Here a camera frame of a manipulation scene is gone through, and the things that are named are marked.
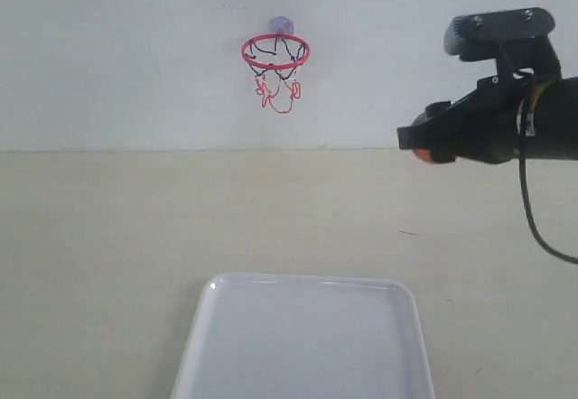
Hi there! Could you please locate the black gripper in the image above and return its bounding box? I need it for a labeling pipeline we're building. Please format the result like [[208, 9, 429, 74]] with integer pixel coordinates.
[[396, 74, 536, 164]]

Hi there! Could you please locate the white plastic tray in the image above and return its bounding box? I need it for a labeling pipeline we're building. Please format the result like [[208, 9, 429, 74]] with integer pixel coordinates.
[[172, 273, 434, 398]]

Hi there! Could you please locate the black cable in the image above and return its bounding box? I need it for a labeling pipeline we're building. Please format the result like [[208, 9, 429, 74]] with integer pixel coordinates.
[[494, 37, 578, 265]]

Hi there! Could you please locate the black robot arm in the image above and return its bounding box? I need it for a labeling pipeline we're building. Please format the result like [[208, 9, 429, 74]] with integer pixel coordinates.
[[396, 77, 577, 165]]

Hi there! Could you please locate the small orange basketball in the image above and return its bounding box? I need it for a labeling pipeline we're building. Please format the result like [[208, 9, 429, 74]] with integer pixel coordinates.
[[413, 149, 457, 165]]

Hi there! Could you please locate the clear suction cup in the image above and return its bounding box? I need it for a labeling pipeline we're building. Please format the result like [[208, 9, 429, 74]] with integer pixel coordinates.
[[267, 16, 294, 35]]

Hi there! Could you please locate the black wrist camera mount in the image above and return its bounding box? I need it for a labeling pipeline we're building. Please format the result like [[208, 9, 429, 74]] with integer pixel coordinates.
[[443, 7, 562, 81]]

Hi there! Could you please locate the red mini basketball hoop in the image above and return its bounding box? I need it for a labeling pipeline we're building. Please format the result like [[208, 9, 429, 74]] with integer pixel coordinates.
[[240, 32, 311, 115]]

